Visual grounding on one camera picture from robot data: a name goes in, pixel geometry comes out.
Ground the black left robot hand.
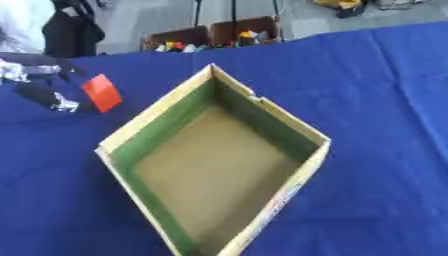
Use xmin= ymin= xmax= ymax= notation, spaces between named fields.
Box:
xmin=0 ymin=52 xmax=102 ymax=115

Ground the orange rectangular block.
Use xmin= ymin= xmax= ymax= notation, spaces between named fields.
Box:
xmin=78 ymin=73 xmax=125 ymax=114

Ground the brown cardboard box with toys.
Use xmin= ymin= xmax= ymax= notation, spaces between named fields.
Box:
xmin=140 ymin=25 xmax=212 ymax=53
xmin=208 ymin=15 xmax=282 ymax=48

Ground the tan cardboard box green inside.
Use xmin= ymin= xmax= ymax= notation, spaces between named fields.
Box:
xmin=92 ymin=62 xmax=333 ymax=256

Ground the person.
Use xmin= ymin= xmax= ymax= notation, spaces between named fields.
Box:
xmin=0 ymin=0 xmax=107 ymax=59

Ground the yellow and black bag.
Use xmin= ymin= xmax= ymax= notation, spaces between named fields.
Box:
xmin=311 ymin=0 xmax=371 ymax=19

